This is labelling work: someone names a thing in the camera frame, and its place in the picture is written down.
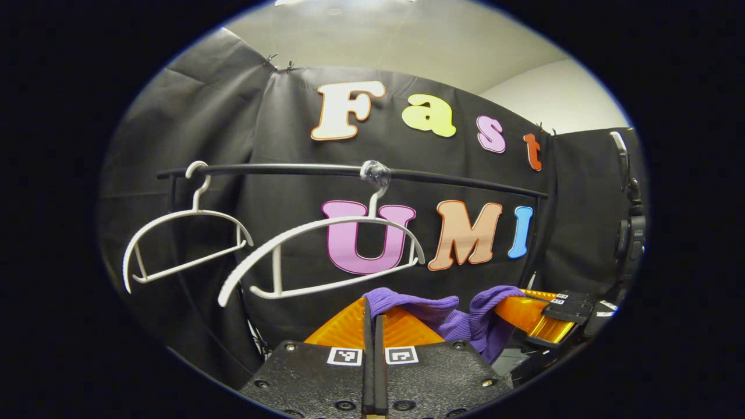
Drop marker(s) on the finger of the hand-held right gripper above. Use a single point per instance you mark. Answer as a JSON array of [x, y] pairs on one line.
[[573, 298], [518, 314]]

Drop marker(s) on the purple ribbed knit top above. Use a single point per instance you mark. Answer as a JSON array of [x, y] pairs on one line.
[[460, 326]]

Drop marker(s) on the black clothes rack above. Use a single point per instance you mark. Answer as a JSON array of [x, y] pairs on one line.
[[465, 181]]

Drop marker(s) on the white plastic hanger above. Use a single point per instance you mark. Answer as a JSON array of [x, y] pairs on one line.
[[195, 210]]

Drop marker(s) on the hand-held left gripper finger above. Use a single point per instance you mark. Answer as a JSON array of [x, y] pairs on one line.
[[368, 378], [381, 378]]

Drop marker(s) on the white hanger with taped hook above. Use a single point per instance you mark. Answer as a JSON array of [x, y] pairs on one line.
[[372, 217]]

